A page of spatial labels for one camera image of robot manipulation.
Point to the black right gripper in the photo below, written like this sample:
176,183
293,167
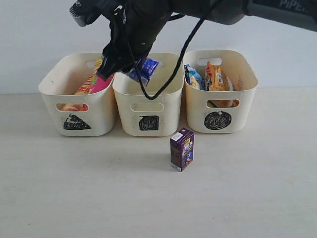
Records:
134,26

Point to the pink Lays chips can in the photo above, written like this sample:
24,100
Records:
94,83

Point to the white blue milk carton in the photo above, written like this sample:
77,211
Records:
143,70

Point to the yellow Lays chips can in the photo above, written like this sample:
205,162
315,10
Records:
78,107

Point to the blue noodle packet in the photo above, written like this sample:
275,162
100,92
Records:
193,78

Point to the orange noodle packet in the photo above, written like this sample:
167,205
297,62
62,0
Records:
217,80

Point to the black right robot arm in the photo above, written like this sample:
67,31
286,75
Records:
298,13

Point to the left cream plastic bin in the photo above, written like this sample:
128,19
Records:
59,87

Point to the cream plastic bin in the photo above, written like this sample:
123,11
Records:
142,117
59,87
224,111

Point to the middle cream plastic bin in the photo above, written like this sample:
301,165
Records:
142,117

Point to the purple juice carton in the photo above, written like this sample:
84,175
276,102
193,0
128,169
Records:
182,149

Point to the right cream plastic bin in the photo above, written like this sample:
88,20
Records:
224,111

